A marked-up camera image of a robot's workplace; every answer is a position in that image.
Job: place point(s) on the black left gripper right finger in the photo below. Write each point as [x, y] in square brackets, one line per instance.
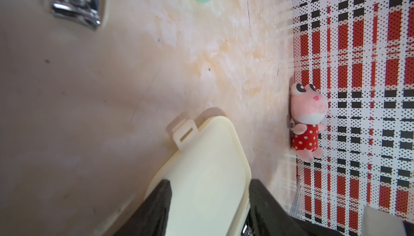
[268, 218]

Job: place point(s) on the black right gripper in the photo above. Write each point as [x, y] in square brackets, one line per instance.
[379, 223]

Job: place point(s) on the cream manicure case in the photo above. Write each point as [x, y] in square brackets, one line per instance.
[209, 177]

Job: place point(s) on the pink frog plush red dress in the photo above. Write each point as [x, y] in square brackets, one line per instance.
[307, 108]

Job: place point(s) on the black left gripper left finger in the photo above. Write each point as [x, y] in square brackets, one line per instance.
[151, 218]

